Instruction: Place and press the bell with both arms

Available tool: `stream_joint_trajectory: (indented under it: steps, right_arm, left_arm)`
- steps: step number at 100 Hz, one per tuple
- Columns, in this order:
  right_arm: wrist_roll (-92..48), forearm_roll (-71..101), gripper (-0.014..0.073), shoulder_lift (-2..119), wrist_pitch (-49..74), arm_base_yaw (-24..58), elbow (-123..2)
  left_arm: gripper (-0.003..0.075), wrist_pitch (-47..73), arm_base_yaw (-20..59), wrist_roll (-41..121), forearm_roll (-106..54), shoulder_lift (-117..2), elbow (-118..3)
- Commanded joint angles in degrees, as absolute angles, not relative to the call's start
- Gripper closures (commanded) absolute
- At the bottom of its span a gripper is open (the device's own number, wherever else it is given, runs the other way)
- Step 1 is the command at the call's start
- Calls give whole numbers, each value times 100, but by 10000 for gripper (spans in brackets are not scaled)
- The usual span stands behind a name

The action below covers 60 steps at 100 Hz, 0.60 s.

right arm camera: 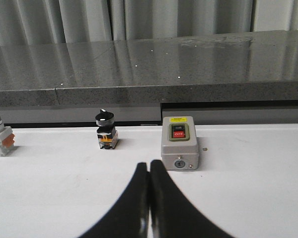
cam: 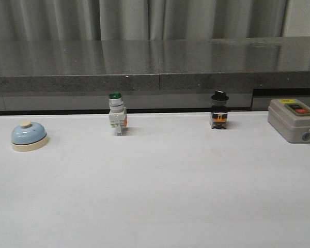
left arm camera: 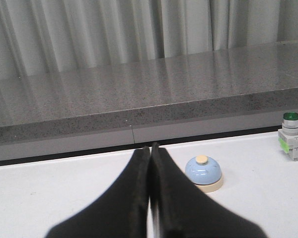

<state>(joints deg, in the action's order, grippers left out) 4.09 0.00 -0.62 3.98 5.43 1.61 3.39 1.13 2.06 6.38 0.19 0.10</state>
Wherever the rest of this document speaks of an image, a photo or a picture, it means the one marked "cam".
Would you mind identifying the blue and cream call bell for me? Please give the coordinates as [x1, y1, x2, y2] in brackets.
[11, 120, 49, 152]

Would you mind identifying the grey stone counter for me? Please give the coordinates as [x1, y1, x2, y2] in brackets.
[0, 37, 310, 114]

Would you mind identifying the grey curtain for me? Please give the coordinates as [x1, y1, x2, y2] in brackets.
[0, 1, 310, 41]

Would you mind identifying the green pushbutton switch module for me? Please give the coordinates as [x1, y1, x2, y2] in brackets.
[108, 92, 127, 135]

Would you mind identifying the black rotary selector switch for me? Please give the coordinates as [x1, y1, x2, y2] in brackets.
[210, 90, 229, 129]

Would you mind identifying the grey on-off switch box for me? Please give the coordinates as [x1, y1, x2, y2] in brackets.
[268, 99, 310, 143]

